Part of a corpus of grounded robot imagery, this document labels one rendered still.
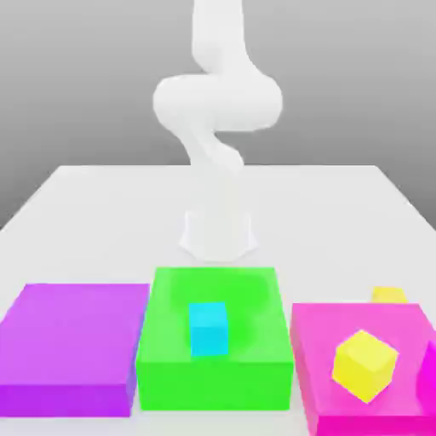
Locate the small cyan cube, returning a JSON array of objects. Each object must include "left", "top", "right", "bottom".
[{"left": 188, "top": 301, "right": 230, "bottom": 358}]

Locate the small yellow cube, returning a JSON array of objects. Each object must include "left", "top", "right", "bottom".
[
  {"left": 330, "top": 329, "right": 400, "bottom": 405},
  {"left": 370, "top": 286, "right": 409, "bottom": 305}
]

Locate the large pink box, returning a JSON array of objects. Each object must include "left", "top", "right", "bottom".
[{"left": 290, "top": 301, "right": 436, "bottom": 436}]

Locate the large green box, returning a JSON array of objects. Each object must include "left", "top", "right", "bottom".
[{"left": 135, "top": 267, "right": 295, "bottom": 411}]

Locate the large purple box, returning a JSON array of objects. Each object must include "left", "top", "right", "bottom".
[{"left": 0, "top": 283, "right": 152, "bottom": 418}]

